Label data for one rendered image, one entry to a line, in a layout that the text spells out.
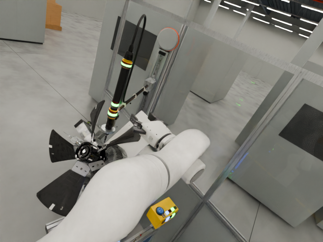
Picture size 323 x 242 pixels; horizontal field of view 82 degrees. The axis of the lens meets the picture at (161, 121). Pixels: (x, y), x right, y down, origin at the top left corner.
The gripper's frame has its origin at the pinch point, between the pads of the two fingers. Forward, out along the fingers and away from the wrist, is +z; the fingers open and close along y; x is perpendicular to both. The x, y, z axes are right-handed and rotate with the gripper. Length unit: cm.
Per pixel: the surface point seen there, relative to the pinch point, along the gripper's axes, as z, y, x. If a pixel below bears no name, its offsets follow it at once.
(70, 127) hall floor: 200, 58, -167
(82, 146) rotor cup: 32, -4, -43
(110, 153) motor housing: 26, 12, -48
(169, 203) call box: -17, 34, -58
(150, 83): 51, 47, -9
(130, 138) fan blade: 13.3, 11.6, -24.8
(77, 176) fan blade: 23, -9, -57
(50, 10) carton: 810, 178, -109
